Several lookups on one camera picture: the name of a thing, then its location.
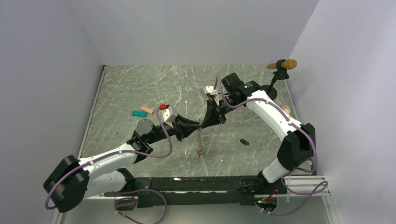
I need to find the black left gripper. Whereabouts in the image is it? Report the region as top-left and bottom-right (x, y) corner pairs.
(147, 113), (201, 145)

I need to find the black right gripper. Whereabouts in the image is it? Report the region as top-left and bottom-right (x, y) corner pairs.
(201, 95), (242, 128)

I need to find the large ring of keys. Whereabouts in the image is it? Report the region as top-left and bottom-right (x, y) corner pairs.
(195, 120), (205, 158)

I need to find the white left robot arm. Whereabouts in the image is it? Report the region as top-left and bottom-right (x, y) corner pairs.
(43, 115), (201, 213)

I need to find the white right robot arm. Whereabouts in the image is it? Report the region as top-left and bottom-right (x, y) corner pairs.
(201, 73), (317, 194)

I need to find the orange rectangular block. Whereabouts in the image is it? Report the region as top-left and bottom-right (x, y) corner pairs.
(140, 105), (154, 114)

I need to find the small black cylinder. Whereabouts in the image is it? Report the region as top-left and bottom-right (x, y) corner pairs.
(240, 139), (249, 146)

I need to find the teal rectangular block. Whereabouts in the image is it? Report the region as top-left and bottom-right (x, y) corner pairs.
(131, 111), (147, 117)

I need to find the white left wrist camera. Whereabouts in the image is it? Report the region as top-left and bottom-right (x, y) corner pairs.
(160, 104), (178, 126)

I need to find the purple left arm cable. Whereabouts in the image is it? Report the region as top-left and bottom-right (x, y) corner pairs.
(44, 108), (173, 224)

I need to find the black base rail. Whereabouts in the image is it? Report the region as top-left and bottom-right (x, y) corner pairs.
(104, 175), (287, 208)

